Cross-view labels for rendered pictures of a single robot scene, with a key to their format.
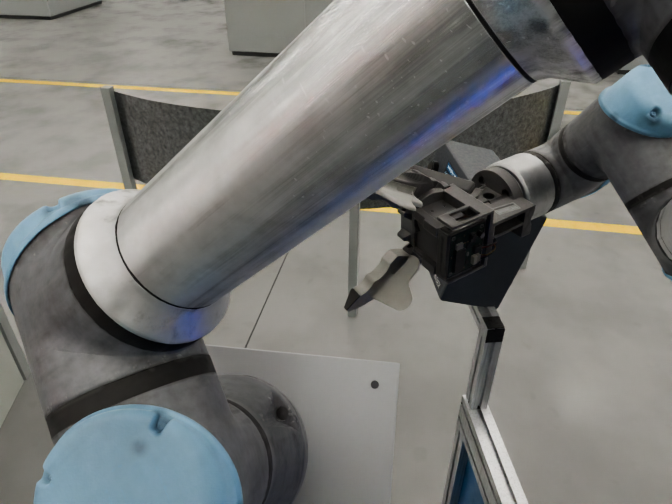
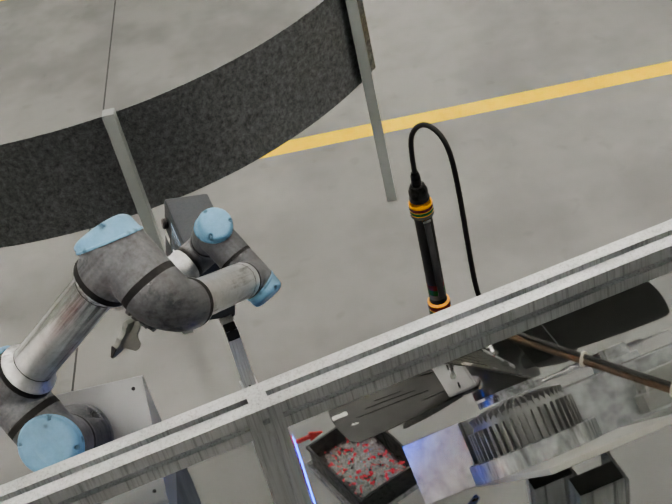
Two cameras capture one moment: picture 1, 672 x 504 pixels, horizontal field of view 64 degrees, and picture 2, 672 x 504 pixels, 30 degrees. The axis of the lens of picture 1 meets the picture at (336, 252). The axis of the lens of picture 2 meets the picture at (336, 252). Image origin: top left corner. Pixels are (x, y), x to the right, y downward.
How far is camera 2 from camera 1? 2.10 m
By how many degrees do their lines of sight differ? 7
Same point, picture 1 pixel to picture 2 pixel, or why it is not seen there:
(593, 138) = (198, 244)
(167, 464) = (55, 428)
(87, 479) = (33, 440)
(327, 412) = (115, 408)
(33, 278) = not seen: outside the picture
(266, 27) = not seen: outside the picture
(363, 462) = (138, 424)
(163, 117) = not seen: outside the picture
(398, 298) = (134, 344)
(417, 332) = (271, 327)
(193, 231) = (42, 359)
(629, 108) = (201, 235)
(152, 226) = (28, 361)
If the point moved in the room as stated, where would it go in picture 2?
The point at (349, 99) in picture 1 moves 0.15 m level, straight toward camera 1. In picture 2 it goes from (72, 322) to (78, 378)
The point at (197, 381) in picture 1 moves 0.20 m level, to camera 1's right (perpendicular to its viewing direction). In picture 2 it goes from (55, 404) to (155, 372)
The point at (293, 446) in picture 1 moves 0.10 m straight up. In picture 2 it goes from (102, 425) to (87, 392)
